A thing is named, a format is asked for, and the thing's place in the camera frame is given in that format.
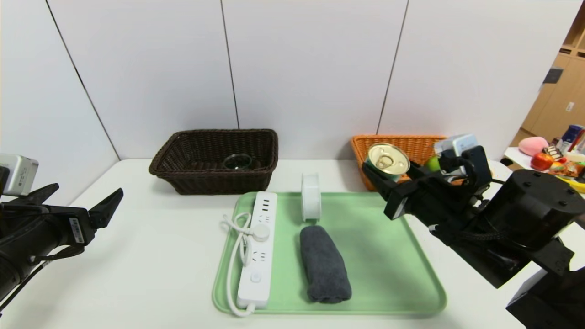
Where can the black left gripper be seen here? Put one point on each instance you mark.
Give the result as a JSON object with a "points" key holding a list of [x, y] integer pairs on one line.
{"points": [[77, 230]]}

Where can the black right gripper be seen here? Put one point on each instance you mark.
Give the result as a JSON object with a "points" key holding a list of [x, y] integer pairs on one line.
{"points": [[396, 204]]}

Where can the tin can with gold lid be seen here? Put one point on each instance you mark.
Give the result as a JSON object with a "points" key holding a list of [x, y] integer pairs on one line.
{"points": [[388, 160]]}

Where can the green citrus fruit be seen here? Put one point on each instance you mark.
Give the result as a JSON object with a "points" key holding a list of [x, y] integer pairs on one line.
{"points": [[433, 164]]}

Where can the dark grey towel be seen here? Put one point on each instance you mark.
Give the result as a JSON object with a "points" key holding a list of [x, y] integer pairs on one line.
{"points": [[324, 265]]}

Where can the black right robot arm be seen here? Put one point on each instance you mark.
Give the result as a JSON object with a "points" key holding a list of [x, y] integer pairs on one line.
{"points": [[530, 210]]}

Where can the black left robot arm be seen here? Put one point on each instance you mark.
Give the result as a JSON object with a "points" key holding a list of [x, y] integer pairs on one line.
{"points": [[20, 251]]}

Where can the orange wicker basket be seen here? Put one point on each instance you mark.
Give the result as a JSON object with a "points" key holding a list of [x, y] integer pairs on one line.
{"points": [[420, 145]]}

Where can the dark brown wicker basket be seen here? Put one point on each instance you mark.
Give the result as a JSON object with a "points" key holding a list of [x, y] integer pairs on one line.
{"points": [[201, 180]]}

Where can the white tape roll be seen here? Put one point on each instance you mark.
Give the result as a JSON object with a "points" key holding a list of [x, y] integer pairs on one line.
{"points": [[311, 198]]}

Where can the light green plastic tray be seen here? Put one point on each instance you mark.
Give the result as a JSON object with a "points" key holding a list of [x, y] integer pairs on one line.
{"points": [[384, 283]]}

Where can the white side table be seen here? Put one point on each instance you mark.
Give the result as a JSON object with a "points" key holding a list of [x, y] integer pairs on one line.
{"points": [[514, 155]]}

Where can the pink plush toy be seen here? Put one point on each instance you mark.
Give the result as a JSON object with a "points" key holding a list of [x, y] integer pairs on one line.
{"points": [[533, 146]]}

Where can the red apple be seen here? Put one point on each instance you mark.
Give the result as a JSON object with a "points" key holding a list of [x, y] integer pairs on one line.
{"points": [[542, 161]]}

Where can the dark striped snack bar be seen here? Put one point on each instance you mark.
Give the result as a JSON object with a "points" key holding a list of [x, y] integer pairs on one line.
{"points": [[554, 151]]}

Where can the light wooden cabinet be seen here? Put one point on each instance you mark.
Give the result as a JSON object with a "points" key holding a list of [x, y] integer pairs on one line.
{"points": [[553, 109]]}

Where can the orange snack packet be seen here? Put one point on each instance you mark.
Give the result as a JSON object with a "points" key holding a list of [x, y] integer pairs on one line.
{"points": [[569, 169]]}

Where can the yellow banana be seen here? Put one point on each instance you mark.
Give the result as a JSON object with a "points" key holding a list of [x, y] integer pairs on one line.
{"points": [[577, 185]]}

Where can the blue package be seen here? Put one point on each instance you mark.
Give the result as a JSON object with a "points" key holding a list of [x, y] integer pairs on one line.
{"points": [[571, 136]]}

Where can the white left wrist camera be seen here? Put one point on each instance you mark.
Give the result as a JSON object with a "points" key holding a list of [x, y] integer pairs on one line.
{"points": [[18, 173]]}

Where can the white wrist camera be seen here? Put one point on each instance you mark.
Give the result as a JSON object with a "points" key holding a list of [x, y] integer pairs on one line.
{"points": [[18, 173], [457, 144]]}

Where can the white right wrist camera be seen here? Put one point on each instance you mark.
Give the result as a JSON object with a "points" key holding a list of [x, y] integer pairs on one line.
{"points": [[457, 144]]}

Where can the dark grey wall box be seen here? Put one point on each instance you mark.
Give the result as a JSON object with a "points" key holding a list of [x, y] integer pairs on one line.
{"points": [[553, 75]]}

